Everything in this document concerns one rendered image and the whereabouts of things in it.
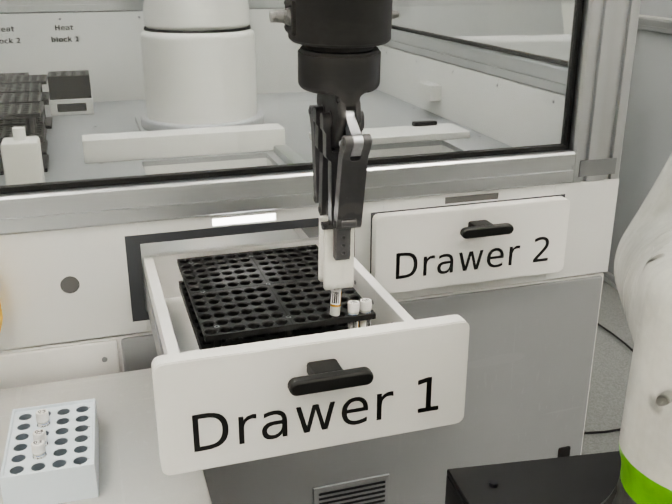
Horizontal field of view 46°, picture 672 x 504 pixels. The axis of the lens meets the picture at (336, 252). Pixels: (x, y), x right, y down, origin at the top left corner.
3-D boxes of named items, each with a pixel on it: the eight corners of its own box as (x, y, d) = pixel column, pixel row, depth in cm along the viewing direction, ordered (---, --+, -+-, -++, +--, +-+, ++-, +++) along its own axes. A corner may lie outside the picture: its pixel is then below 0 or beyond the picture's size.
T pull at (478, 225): (514, 234, 106) (514, 224, 106) (463, 239, 104) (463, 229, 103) (500, 226, 109) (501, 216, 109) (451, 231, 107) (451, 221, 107)
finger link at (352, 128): (354, 89, 73) (372, 98, 68) (353, 146, 74) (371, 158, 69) (328, 91, 72) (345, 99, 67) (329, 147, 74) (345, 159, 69)
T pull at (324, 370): (374, 384, 69) (374, 370, 68) (290, 398, 66) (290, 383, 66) (360, 365, 72) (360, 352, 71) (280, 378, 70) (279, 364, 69)
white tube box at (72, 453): (98, 497, 76) (94, 463, 75) (4, 512, 74) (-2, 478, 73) (98, 428, 87) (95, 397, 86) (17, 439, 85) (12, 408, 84)
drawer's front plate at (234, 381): (464, 422, 78) (470, 320, 74) (162, 477, 69) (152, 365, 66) (456, 413, 79) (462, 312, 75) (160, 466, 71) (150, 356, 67)
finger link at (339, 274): (352, 220, 78) (355, 222, 77) (351, 284, 81) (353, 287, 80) (323, 222, 77) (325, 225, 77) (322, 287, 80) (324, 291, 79)
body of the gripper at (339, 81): (288, 38, 74) (289, 135, 78) (310, 53, 67) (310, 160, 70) (364, 36, 76) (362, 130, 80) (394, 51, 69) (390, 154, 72)
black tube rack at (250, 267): (374, 368, 84) (375, 313, 82) (208, 394, 79) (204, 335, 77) (316, 290, 104) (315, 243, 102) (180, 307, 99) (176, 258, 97)
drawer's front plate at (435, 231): (563, 271, 115) (571, 198, 111) (375, 295, 107) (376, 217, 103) (556, 267, 117) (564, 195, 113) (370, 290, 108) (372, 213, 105)
